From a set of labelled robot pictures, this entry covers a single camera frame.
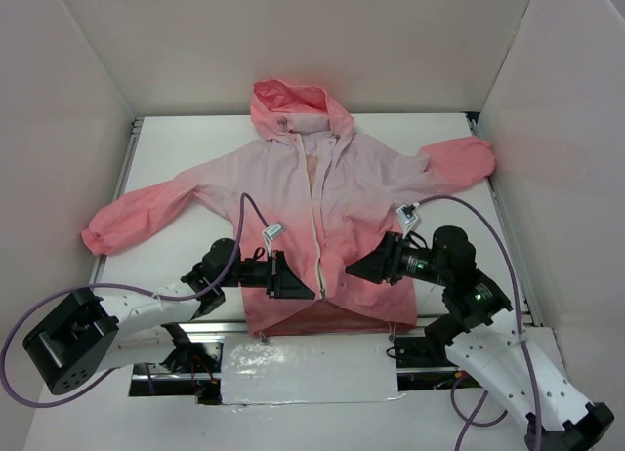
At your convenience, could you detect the pink gradient hooded jacket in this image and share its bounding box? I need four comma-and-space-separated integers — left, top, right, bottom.
80, 78, 498, 339

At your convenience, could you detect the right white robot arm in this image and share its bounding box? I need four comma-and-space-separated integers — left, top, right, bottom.
346, 225, 614, 450

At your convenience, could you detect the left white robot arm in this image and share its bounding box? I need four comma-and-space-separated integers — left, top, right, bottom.
22, 238, 314, 395

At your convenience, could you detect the white foil-taped panel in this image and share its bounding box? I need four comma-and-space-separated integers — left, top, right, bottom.
221, 334, 400, 405

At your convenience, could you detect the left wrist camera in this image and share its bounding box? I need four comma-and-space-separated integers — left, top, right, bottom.
263, 222, 285, 241

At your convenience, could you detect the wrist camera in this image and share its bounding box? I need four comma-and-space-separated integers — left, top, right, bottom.
396, 202, 421, 234
263, 222, 285, 241

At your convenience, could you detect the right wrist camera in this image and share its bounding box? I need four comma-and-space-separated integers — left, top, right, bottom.
396, 202, 421, 234

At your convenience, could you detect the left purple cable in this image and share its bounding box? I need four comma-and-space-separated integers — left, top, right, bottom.
0, 191, 272, 407

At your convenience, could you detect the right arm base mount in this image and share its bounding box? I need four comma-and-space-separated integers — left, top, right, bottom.
385, 331, 479, 391

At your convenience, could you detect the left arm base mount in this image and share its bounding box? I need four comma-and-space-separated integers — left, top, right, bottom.
129, 324, 224, 405

